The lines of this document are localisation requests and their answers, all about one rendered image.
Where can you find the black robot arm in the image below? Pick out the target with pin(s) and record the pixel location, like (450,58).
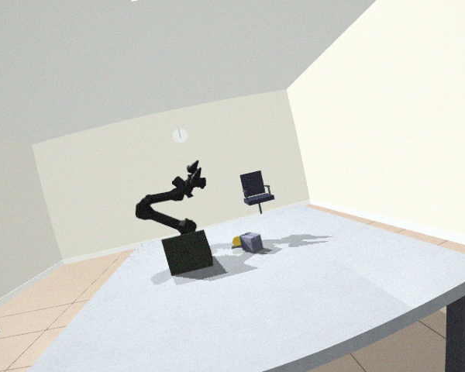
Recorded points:
(144,210)

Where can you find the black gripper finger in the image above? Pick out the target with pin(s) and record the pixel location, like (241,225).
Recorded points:
(194,165)
(196,175)

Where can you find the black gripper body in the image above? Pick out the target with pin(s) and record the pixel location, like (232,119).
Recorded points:
(189,183)

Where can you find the gold coin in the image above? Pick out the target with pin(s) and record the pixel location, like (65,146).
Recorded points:
(236,241)

